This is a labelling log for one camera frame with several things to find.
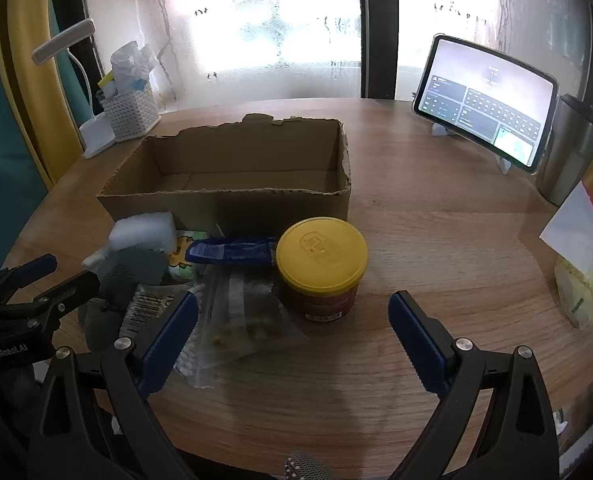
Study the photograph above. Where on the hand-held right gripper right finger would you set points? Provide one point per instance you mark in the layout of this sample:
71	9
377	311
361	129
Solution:
416	340

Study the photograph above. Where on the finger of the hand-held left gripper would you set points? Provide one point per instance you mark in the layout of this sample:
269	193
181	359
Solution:
74	285
31	267

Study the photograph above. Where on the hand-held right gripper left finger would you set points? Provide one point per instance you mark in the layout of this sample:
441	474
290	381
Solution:
171	340

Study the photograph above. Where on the cotton swab pack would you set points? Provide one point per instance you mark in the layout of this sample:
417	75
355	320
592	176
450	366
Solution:
144	305

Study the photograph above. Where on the grey sock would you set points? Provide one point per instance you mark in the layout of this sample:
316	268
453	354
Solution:
99	322
126	272

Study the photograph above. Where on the clear snack bag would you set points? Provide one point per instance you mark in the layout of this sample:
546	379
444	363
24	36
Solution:
246	310

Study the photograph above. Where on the white cloth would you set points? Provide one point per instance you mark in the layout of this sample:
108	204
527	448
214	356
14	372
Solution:
141	232

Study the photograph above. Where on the tissue packet with yellow bear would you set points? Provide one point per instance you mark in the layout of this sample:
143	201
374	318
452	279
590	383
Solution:
181	255

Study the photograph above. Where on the blue packet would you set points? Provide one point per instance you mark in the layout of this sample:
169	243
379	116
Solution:
226	250

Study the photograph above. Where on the yellow-lid jar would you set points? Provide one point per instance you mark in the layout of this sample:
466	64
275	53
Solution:
321	255

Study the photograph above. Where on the torn cardboard box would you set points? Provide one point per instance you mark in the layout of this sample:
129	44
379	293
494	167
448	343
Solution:
256	205

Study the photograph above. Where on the person's right hand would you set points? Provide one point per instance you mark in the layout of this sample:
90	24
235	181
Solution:
306	467

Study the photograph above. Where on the teal curtain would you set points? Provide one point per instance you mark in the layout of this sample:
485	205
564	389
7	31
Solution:
1	160

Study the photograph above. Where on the white desk lamp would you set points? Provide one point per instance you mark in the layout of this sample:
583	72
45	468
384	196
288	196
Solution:
96	135

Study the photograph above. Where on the pale yellow bag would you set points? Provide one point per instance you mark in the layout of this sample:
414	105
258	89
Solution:
581	290

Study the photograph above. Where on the white perforated basket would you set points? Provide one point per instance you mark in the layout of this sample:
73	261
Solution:
129	115

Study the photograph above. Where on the white paper card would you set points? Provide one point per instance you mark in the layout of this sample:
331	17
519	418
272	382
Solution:
571	230

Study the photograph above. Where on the yellow sponge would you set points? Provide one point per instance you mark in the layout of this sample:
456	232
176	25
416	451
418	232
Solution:
107	80

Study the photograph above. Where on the white tablet stand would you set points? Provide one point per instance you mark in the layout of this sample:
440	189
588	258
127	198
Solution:
439	131

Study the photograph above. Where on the crumpled white plastic bag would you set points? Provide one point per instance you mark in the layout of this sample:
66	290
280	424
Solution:
131	67

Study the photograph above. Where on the steel tumbler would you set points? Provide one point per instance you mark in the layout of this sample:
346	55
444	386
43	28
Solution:
566	155

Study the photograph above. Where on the tablet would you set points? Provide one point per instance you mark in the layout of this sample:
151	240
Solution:
486	95

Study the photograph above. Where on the black window post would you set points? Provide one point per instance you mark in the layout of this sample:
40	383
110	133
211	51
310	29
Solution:
376	30

